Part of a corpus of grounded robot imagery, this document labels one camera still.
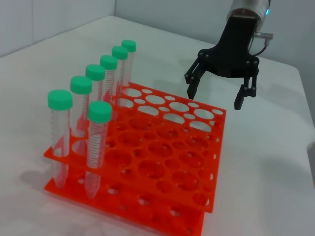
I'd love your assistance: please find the clear tube with green cap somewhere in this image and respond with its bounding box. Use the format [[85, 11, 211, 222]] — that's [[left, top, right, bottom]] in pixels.
[[84, 101, 113, 200], [99, 55, 118, 109], [121, 39, 137, 88], [112, 46, 129, 99], [85, 63, 107, 104], [47, 89, 74, 189], [70, 75, 93, 141]]

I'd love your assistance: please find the orange plastic test tube rack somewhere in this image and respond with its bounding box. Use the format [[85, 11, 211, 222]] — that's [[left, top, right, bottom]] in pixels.
[[43, 81, 226, 236]]

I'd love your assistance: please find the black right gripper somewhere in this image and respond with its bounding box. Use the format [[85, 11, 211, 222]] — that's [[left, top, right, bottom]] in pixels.
[[184, 16, 260, 111]]

